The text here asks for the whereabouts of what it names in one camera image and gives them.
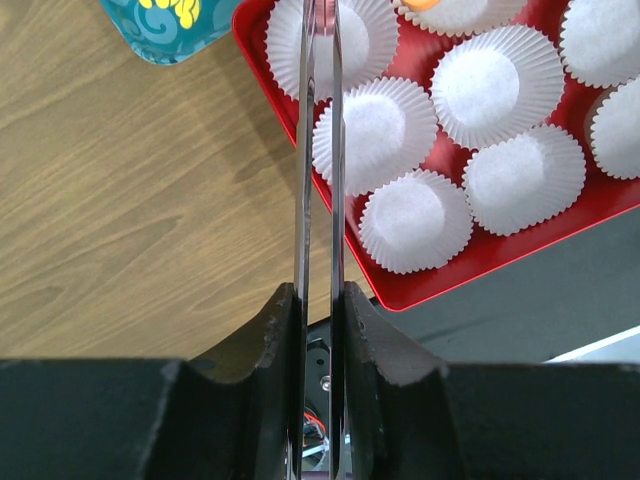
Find red cookie box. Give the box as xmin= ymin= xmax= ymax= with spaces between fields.
xmin=232 ymin=0 xmax=639 ymax=312

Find white paper cup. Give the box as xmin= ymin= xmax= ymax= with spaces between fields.
xmin=431 ymin=25 xmax=565 ymax=149
xmin=587 ymin=77 xmax=639 ymax=180
xmin=559 ymin=0 xmax=639 ymax=88
xmin=392 ymin=0 xmax=527 ymax=37
xmin=343 ymin=77 xmax=438 ymax=197
xmin=463 ymin=125 xmax=586 ymax=236
xmin=265 ymin=0 xmax=399 ymax=102
xmin=359 ymin=170 xmax=473 ymax=275

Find orange plain oval cookie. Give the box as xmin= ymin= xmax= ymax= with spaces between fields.
xmin=402 ymin=0 xmax=440 ymax=12

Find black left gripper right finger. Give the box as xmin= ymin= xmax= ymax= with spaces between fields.
xmin=344 ymin=282 xmax=639 ymax=479

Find pink sandwich cookie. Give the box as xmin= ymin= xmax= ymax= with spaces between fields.
xmin=310 ymin=0 xmax=338 ymax=36

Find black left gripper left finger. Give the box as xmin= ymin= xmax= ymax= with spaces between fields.
xmin=1 ymin=283 xmax=303 ymax=479

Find teal floral tray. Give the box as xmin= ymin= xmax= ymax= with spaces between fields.
xmin=101 ymin=0 xmax=241 ymax=65

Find metal tongs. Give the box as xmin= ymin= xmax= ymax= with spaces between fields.
xmin=293 ymin=1 xmax=346 ymax=479

